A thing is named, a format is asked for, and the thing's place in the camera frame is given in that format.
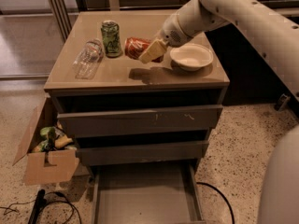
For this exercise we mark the clear plastic water bottle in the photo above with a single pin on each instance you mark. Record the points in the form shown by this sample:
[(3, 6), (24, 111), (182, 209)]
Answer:
[(88, 60)]

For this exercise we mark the green soda can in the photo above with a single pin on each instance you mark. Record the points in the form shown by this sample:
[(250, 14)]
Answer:
[(110, 31)]

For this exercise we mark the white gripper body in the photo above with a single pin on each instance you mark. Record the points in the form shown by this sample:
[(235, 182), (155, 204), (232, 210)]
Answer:
[(172, 32)]

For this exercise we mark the brown cardboard box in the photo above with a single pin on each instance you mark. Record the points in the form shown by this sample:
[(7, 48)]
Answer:
[(44, 167)]

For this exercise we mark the grey drawer cabinet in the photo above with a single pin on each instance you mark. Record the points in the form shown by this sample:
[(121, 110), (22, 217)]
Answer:
[(126, 84)]

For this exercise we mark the green snack bag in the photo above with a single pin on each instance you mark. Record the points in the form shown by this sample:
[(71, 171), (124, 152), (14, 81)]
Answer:
[(47, 143)]

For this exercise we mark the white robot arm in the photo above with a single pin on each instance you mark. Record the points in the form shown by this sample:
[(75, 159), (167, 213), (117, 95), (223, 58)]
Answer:
[(276, 39)]

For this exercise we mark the grey middle drawer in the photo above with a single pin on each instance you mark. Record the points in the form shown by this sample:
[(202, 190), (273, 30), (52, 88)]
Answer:
[(192, 150)]

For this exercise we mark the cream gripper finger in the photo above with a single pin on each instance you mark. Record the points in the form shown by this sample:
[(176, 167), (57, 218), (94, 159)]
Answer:
[(156, 49)]

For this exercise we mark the black power strip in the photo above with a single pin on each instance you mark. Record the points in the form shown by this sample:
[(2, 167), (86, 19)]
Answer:
[(37, 205)]

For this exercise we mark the grey open bottom drawer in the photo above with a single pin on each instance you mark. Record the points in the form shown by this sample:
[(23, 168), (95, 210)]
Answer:
[(146, 193)]

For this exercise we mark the small dark floor object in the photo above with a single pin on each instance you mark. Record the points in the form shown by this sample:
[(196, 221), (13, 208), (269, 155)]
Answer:
[(282, 102)]

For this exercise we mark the yellow snack bag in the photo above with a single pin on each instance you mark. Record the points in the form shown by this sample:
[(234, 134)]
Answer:
[(62, 141)]

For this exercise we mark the grey top drawer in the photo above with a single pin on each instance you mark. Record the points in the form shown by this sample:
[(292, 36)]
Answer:
[(139, 121)]

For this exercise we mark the red coke can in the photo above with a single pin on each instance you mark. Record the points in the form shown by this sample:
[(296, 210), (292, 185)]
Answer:
[(134, 47)]

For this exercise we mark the white paper bowl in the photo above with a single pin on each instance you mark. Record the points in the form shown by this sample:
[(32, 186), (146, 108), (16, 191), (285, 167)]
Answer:
[(191, 57)]

